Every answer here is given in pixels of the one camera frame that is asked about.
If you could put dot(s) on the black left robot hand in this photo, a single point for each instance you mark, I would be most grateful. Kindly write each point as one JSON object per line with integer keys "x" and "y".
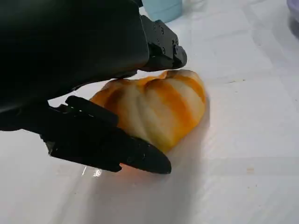
{"x": 65, "y": 42}

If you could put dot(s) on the orange and white bread roll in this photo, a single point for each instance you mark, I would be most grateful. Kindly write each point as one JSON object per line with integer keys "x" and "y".
{"x": 163, "y": 109}

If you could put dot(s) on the pale green mug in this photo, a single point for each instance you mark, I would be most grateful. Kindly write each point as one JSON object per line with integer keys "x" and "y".
{"x": 163, "y": 9}

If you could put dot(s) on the lilac plate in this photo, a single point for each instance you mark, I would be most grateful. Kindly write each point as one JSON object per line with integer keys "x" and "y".
{"x": 295, "y": 18}

